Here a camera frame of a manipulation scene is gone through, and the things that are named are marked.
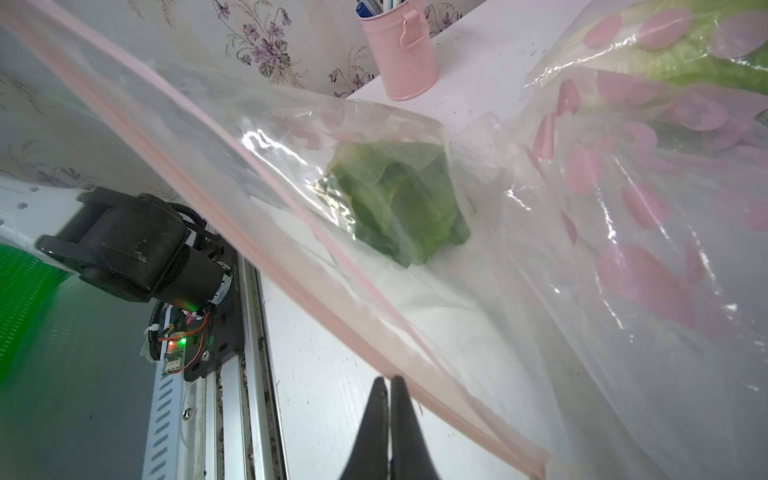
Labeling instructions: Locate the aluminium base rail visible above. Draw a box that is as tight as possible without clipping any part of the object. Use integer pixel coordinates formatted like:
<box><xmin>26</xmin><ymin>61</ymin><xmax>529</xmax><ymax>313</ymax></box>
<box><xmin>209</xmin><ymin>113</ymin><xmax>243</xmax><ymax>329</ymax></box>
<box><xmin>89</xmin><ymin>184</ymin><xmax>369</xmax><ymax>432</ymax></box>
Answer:
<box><xmin>141</xmin><ymin>259</ymin><xmax>288</xmax><ymax>479</ymax></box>

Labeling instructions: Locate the coloured pens bundle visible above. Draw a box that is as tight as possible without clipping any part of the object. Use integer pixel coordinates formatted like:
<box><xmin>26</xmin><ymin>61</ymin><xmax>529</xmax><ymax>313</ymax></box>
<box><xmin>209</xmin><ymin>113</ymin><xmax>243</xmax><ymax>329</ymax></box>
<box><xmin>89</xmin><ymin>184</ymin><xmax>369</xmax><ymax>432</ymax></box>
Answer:
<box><xmin>355</xmin><ymin>0</ymin><xmax>401</xmax><ymax>19</ymax></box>

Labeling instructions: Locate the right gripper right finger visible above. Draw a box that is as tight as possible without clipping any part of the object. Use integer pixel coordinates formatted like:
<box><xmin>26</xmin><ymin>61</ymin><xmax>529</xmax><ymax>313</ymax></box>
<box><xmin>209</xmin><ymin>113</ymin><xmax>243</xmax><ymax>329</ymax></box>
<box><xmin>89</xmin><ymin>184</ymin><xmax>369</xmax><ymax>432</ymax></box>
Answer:
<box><xmin>390</xmin><ymin>376</ymin><xmax>440</xmax><ymax>480</ymax></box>

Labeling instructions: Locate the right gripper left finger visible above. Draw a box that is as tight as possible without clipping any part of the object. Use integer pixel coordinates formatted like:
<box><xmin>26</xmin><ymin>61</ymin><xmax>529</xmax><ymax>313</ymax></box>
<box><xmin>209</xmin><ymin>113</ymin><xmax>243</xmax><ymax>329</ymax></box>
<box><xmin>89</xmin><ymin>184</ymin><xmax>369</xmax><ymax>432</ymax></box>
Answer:
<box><xmin>340</xmin><ymin>377</ymin><xmax>389</xmax><ymax>480</ymax></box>

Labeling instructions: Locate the pink pen cup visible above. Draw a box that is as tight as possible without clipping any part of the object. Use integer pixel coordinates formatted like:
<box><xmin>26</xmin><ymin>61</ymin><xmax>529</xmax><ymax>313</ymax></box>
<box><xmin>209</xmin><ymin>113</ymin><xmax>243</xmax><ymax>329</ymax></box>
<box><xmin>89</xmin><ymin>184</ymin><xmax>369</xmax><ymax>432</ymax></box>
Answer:
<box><xmin>360</xmin><ymin>1</ymin><xmax>438</xmax><ymax>101</ymax></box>

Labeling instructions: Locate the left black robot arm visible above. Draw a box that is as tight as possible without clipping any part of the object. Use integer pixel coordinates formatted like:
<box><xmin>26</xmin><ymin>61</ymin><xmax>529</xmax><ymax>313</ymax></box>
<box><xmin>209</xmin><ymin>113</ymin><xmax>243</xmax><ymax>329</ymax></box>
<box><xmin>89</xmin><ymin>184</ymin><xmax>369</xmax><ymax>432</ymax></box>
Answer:
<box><xmin>35</xmin><ymin>187</ymin><xmax>232</xmax><ymax>313</ymax></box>

